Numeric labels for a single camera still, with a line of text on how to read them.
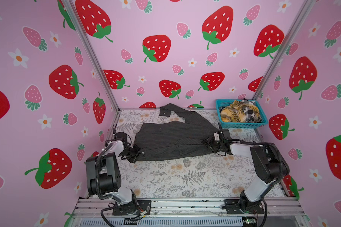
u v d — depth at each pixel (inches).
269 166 19.1
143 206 29.2
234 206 28.7
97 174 15.7
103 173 18.3
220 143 32.6
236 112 42.0
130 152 30.1
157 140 39.6
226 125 40.8
